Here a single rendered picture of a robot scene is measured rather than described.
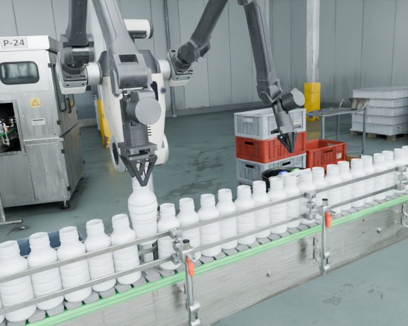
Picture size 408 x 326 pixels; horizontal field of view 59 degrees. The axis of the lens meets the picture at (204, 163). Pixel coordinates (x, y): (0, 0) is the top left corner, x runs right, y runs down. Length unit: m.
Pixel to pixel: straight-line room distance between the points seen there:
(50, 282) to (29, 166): 3.78
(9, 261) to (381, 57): 12.47
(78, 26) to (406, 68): 11.57
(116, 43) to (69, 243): 0.45
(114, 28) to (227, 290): 0.72
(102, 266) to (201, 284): 0.27
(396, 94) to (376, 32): 5.26
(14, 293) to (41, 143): 3.74
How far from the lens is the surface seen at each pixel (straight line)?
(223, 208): 0.98
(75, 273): 0.87
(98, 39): 8.70
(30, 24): 12.99
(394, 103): 7.96
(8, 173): 4.68
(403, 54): 12.45
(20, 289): 0.86
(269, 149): 3.34
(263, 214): 1.06
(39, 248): 0.85
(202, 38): 1.42
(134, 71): 0.81
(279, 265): 1.13
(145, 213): 0.86
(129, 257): 0.89
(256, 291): 1.11
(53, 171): 4.56
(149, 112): 0.75
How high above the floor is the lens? 1.48
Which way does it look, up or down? 14 degrees down
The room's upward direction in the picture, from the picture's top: 4 degrees counter-clockwise
